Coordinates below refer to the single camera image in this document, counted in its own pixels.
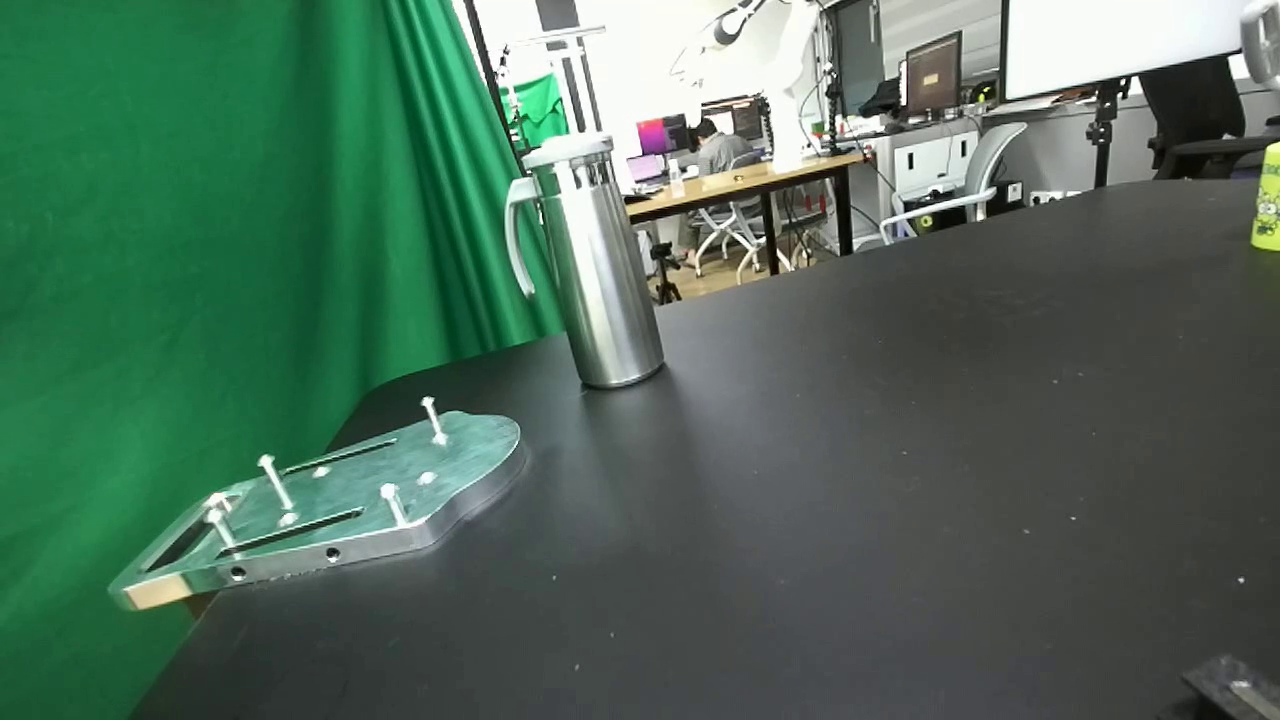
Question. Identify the silver screw on plate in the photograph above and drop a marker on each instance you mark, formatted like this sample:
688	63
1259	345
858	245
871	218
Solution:
216	520
279	485
434	420
392	506

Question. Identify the dark framed background monitor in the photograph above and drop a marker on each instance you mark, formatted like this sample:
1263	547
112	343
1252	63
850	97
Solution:
935	68

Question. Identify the large white screen monitor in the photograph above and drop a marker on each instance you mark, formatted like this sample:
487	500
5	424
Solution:
1121	41

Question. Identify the flat black metal bracket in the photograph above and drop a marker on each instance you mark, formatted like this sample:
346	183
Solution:
1233	686

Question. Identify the green fabric backdrop curtain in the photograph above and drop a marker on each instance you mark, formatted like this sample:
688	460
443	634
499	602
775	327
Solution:
202	224

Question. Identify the clear acrylic plate with slots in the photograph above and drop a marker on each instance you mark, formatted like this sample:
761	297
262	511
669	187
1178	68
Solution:
443	460

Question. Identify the wooden table with black legs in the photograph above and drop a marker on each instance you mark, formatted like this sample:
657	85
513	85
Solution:
747	183

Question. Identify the black monitor stand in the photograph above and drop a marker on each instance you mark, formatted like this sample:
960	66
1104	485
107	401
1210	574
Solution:
1104	125

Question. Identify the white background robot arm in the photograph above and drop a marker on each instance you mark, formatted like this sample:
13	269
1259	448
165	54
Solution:
761	41

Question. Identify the black backdrop stand pole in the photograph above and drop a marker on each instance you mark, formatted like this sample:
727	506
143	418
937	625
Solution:
488	74

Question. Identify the black office chair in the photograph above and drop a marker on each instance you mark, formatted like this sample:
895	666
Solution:
1203	123

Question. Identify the lime green printed mug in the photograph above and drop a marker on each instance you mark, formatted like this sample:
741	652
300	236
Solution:
1271	201

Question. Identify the pink screen laptop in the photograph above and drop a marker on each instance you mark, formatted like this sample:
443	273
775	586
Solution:
654	133

